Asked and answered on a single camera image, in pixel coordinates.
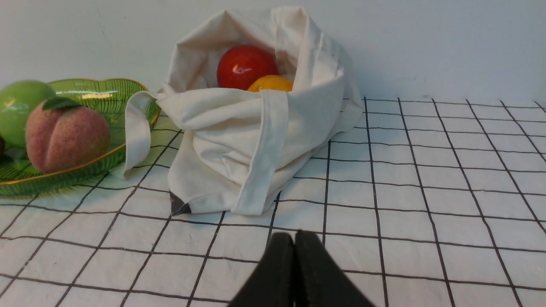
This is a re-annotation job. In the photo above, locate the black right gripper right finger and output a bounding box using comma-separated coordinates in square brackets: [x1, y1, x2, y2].
[294, 230, 374, 307]

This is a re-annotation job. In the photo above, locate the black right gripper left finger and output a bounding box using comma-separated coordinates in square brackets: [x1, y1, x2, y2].
[229, 232, 294, 307]

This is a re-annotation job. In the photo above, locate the white cloth bag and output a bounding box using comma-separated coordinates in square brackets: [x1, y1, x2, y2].
[116, 6, 363, 215]

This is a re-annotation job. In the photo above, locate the orange fruit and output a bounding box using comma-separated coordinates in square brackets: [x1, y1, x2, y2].
[247, 75, 294, 93]

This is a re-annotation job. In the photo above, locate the white grid tablecloth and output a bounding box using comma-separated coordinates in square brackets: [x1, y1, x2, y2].
[0, 99, 546, 307]

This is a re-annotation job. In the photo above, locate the red tomato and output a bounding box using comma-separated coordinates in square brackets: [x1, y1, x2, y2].
[216, 44, 279, 90]

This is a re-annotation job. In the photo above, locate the pink peach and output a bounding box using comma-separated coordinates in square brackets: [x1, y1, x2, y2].
[25, 101, 110, 174]

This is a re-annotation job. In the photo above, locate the green leaf-shaped glass plate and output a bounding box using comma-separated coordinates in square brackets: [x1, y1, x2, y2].
[1, 78, 146, 197]

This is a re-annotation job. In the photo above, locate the green apple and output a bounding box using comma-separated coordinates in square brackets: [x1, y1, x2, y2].
[0, 79, 56, 148]

